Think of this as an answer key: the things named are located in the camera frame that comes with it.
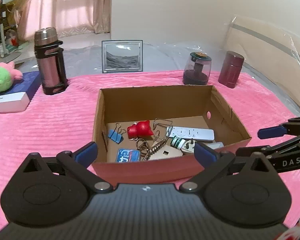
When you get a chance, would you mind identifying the green white round bottle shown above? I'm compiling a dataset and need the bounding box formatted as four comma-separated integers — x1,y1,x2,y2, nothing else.
170,136,189,150

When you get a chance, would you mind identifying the cluttered shelf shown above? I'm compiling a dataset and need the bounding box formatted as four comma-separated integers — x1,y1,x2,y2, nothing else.
0,0,19,58

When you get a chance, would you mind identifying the white remote control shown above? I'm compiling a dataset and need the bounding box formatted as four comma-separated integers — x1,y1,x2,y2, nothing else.
166,126,215,141

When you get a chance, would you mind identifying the silver wire rack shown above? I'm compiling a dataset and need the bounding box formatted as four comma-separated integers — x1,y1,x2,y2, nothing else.
153,118,173,141

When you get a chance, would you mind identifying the silver picture frame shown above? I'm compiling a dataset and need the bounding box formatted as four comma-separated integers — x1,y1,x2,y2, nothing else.
101,40,143,73

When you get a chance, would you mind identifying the blue card packet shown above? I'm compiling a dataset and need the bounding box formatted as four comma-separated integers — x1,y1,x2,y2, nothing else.
116,148,141,163

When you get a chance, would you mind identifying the beige wooden block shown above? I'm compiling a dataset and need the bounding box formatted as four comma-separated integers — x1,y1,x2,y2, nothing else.
149,144,183,160

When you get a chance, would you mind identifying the white blue book box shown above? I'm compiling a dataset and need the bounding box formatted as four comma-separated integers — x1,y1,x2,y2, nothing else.
0,71,41,113

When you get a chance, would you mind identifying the brown cardboard box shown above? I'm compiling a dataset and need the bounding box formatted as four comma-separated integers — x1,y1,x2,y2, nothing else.
92,85,251,185

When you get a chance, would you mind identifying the pink curtain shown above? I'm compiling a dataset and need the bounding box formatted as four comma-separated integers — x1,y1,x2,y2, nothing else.
13,0,111,41

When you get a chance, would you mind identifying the braided brown cord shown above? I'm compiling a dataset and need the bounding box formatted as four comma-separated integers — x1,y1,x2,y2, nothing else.
135,138,169,162

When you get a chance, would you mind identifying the blue binder clip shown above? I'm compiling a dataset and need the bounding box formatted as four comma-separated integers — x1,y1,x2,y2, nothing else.
108,123,127,144

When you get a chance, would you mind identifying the maroon cylindrical container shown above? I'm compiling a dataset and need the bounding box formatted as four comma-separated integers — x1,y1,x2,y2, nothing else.
218,51,244,88

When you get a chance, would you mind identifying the pink plush blanket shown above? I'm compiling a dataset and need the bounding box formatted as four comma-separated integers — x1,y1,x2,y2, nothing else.
0,70,300,230

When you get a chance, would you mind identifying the white power plug adapter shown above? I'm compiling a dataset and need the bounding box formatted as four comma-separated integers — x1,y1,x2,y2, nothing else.
181,139,196,154

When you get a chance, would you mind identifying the red blue cartoon figurine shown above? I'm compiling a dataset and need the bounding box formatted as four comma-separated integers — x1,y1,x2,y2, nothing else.
127,120,154,139

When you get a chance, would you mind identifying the silver pink thermos flask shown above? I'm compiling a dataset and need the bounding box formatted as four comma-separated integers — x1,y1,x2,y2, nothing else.
34,27,68,95

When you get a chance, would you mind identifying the green pink plush toy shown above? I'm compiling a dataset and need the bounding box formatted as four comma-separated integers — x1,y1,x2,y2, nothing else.
0,61,23,93

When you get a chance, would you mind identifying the plastic wrapped headboard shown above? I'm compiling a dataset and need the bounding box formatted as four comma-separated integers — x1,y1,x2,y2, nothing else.
223,15,300,107

